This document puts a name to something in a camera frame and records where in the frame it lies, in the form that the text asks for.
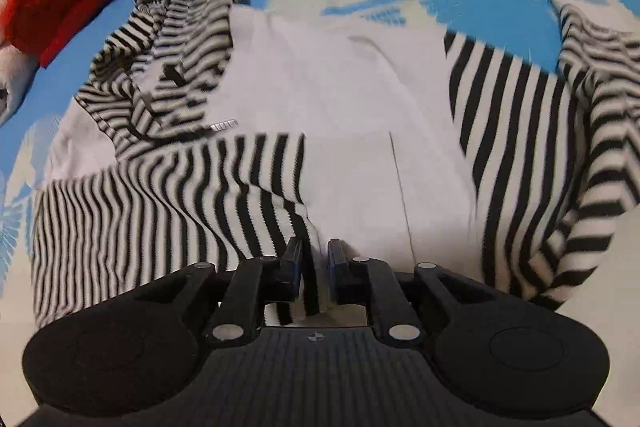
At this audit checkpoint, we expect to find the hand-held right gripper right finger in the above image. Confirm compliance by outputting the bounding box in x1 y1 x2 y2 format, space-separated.
326 238 482 345

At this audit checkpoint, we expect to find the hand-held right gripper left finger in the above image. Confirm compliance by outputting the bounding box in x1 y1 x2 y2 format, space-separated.
165 237 306 349

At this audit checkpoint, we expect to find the black white striped sweater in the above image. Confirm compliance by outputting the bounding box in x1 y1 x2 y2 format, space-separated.
31 0 640 333

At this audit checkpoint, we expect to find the white cloth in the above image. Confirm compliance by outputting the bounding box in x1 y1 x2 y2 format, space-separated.
0 43 40 124

